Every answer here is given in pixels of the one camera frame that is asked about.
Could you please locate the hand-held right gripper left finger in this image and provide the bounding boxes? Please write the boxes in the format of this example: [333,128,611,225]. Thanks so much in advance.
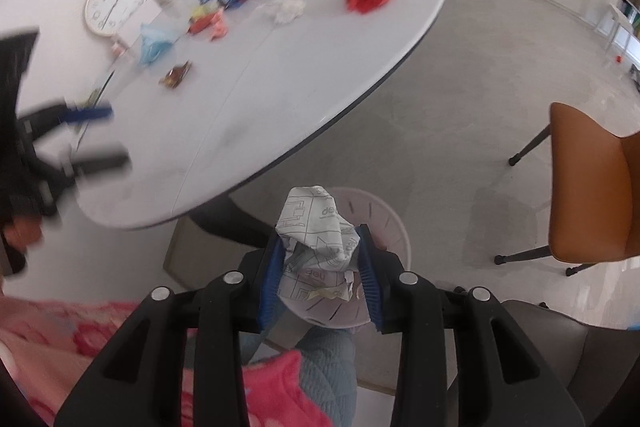
[54,234,296,427]

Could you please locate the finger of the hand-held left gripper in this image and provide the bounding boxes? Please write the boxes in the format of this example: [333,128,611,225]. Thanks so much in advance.
[47,148,132,188]
[19,101,114,142]

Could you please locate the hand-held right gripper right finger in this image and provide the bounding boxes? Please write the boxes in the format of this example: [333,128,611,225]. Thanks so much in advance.
[350,224,596,427]

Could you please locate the pale pink round bin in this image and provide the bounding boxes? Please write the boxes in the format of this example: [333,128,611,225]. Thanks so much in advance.
[277,187,412,333]

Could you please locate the white printed paper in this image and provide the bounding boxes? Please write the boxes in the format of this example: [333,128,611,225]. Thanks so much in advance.
[275,184,362,305]

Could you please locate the person's left hand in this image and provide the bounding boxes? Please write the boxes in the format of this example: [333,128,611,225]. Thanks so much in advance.
[0,214,45,259]

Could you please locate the dark table base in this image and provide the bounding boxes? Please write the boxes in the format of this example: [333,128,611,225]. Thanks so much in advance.
[165,196,278,288]

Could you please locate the light blue plastic bag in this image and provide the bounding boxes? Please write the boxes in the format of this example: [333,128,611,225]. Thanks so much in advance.
[137,21,176,66]

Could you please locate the dark brown candy wrapper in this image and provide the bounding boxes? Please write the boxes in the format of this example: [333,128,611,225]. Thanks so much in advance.
[159,61,193,88]

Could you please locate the blue quilted pants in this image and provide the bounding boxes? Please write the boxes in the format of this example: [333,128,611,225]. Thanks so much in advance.
[240,327,358,427]

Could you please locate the pink fleece clothing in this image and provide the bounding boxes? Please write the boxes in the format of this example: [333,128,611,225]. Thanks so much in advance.
[0,299,331,427]

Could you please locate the grey padded chair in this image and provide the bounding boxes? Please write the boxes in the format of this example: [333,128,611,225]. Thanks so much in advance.
[450,299,640,427]

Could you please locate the crumpled white tissue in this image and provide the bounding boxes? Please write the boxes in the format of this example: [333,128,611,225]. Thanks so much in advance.
[257,0,307,25]

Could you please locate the orange chair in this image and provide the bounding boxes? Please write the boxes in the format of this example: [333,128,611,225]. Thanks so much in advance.
[495,102,640,278]

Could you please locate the small white table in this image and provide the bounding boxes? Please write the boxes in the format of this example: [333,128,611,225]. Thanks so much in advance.
[595,2,636,52]

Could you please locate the round white wall clock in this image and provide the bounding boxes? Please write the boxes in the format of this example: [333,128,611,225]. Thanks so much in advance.
[84,0,147,38]

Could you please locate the wall shelf with books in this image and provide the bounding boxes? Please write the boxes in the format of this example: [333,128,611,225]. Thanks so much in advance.
[622,0,640,38]

